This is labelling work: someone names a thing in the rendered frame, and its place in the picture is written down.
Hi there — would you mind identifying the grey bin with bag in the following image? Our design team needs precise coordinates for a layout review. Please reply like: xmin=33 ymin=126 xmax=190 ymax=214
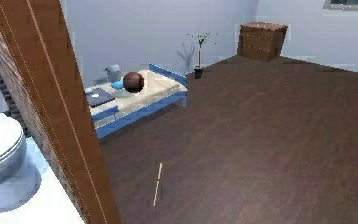
xmin=104 ymin=64 xmax=122 ymax=84

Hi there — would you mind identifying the blue framed bed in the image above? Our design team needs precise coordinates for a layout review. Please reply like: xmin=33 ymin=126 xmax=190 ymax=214
xmin=84 ymin=63 xmax=189 ymax=140

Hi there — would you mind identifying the potted green house plant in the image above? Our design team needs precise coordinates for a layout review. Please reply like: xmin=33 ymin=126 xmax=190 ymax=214
xmin=186 ymin=31 xmax=218 ymax=80

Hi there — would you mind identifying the dark brown ball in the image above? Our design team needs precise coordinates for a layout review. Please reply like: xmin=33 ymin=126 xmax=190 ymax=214
xmin=122 ymin=71 xmax=145 ymax=94

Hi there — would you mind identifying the light blue cloth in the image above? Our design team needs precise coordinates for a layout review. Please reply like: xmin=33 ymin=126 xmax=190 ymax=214
xmin=110 ymin=80 xmax=125 ymax=91

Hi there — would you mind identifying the pale thin stick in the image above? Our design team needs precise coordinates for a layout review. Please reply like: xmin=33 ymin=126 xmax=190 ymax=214
xmin=152 ymin=162 xmax=164 ymax=207

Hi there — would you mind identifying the dark blue laptop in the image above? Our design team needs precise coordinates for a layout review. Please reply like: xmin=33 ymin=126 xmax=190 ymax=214
xmin=85 ymin=87 xmax=117 ymax=109

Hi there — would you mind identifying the brown chest of drawers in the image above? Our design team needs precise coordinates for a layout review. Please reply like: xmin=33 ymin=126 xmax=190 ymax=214
xmin=236 ymin=21 xmax=289 ymax=64

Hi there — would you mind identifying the brown wooden room door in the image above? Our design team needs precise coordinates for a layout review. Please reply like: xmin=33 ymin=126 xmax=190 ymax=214
xmin=0 ymin=0 xmax=123 ymax=224

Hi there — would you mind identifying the white toilet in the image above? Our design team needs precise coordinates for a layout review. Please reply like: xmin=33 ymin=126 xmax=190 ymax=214
xmin=0 ymin=113 xmax=28 ymax=188

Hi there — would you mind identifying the grey framed window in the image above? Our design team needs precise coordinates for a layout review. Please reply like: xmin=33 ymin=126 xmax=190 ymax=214
xmin=322 ymin=0 xmax=358 ymax=12

